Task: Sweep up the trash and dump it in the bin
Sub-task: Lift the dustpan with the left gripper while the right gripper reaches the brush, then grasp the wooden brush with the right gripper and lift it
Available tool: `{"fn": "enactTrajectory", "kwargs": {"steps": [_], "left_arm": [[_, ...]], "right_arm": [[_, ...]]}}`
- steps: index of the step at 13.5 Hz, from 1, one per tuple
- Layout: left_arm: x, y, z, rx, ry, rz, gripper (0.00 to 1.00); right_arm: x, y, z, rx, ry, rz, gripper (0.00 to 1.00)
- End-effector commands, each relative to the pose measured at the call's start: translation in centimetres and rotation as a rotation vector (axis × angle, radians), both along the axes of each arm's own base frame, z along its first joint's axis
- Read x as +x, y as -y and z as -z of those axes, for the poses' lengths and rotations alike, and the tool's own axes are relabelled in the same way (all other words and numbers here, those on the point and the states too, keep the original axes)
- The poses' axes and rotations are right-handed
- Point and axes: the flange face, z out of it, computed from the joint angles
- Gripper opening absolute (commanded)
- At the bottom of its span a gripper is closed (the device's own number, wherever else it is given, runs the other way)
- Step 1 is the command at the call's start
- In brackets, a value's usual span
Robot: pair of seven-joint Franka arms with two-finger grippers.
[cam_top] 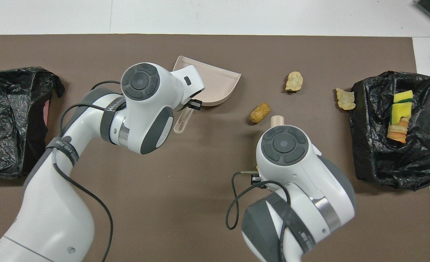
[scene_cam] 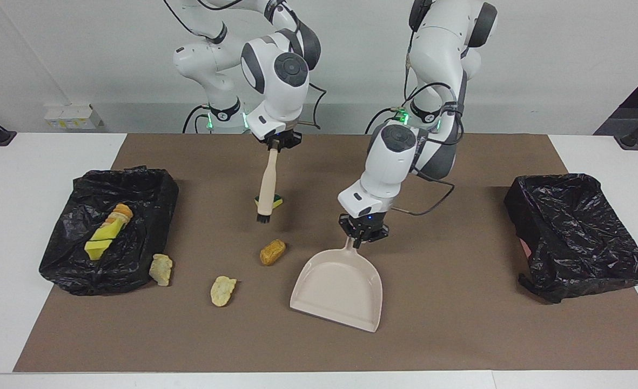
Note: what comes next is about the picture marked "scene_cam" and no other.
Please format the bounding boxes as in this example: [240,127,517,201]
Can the beige hand brush black bristles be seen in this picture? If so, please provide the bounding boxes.
[256,149,281,225]

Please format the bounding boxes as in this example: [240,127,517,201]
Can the beige plastic dustpan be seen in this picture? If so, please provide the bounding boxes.
[290,238,383,333]

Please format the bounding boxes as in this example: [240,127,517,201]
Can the pale yellow foam chunk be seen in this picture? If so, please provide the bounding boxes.
[210,276,238,307]
[149,254,174,286]

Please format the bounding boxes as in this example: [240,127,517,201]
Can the tan layered foam chunk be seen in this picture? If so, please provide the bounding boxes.
[106,203,135,226]

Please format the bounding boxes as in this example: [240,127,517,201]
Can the yellow sponge piece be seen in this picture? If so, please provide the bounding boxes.
[102,219,128,242]
[84,235,115,261]

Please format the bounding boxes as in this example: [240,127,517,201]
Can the black bag lined bin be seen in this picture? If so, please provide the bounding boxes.
[503,173,638,304]
[39,166,179,297]

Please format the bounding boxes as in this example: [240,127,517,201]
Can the green and yellow sponge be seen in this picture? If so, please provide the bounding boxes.
[254,193,284,211]

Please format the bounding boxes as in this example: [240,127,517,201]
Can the brown paper table mat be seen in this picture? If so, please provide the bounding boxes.
[14,133,638,373]

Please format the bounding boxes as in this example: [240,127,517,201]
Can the white power strip box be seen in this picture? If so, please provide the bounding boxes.
[44,104,104,130]

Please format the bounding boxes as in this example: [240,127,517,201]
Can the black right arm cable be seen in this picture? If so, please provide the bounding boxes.
[162,0,328,130]

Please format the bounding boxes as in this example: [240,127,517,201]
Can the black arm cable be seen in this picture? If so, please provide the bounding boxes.
[162,0,328,130]
[367,54,465,217]

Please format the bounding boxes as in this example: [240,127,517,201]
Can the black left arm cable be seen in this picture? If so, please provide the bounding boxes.
[367,54,465,217]

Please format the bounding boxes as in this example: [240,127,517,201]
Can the black right base cable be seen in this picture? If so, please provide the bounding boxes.
[183,104,211,134]

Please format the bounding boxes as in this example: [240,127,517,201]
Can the black base cable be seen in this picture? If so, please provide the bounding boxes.
[183,104,211,134]
[366,107,406,134]

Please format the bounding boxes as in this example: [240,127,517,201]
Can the black left base cable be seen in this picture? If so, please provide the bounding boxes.
[366,107,406,134]

